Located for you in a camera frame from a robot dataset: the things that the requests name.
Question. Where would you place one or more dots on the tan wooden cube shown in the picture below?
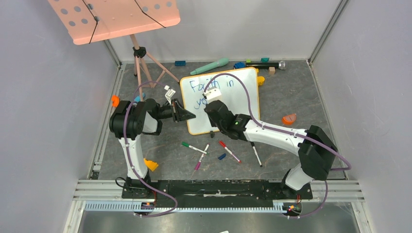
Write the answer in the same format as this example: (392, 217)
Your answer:
(271, 70)

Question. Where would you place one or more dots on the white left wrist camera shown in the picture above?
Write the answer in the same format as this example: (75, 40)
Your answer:
(169, 93)

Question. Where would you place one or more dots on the yellow cylinder toy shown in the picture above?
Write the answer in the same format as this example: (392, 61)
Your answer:
(260, 80)

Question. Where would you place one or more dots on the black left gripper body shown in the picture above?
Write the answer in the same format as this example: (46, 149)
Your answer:
(174, 106)

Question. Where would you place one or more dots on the red whiteboard marker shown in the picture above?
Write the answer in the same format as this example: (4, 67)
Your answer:
(229, 151)

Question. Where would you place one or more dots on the green whiteboard marker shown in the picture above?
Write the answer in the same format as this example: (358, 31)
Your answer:
(193, 148)

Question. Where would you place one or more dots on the teal toy tube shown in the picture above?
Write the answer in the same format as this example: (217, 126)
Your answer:
(220, 63)

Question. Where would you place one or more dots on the blue marker cap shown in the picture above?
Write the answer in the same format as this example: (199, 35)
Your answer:
(222, 156)

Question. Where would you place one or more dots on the orange toy block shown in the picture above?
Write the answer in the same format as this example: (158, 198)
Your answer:
(115, 101)

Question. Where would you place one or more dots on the pink whiteboard marker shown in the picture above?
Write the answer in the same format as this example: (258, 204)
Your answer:
(201, 158)

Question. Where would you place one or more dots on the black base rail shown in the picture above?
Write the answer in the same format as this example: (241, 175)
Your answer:
(214, 193)

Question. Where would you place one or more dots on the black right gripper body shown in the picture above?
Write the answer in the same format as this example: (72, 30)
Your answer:
(212, 107)

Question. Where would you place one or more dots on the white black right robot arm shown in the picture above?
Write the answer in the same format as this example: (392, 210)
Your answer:
(315, 150)

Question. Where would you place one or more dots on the pink music stand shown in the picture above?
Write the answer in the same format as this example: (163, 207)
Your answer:
(90, 21)

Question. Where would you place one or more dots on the yellow framed whiteboard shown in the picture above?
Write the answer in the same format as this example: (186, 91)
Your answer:
(239, 89)

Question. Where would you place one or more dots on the dark blue brick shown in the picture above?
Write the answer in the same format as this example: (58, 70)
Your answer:
(180, 63)

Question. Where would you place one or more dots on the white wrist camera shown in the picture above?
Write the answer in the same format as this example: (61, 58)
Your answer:
(169, 93)
(213, 94)

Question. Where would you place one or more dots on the black silver microphone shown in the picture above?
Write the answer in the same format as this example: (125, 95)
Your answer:
(266, 65)

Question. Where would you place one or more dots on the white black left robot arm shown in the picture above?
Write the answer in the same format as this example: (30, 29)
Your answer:
(130, 120)

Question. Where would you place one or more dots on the orange half-round block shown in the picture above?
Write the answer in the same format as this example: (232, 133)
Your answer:
(289, 119)

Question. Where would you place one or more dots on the yellow wedge block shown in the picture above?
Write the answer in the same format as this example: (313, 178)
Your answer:
(151, 165)

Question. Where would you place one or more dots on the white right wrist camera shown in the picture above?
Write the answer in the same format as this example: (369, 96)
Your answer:
(213, 94)

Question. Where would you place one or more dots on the blue brick behind board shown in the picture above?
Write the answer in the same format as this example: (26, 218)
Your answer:
(239, 65)

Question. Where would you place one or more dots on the black whiteboard marker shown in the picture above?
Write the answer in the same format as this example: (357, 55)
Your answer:
(256, 154)

